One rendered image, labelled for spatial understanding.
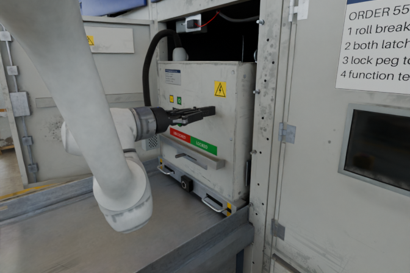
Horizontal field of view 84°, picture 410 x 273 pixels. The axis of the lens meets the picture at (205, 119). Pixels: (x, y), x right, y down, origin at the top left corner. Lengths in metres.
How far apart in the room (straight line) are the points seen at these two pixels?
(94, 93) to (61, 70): 0.05
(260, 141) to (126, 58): 0.76
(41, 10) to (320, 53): 0.51
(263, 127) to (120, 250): 0.56
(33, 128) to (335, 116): 1.16
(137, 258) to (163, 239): 0.09
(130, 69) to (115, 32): 0.18
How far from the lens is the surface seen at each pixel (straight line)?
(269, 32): 0.68
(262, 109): 0.69
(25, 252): 0.94
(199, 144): 0.88
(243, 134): 0.76
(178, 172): 1.05
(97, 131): 0.34
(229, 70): 0.72
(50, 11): 0.24
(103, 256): 0.82
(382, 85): 0.54
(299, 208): 0.70
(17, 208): 1.11
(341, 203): 0.64
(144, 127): 0.60
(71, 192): 1.12
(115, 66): 1.18
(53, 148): 1.27
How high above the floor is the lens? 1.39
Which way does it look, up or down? 14 degrees down
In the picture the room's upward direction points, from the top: straight up
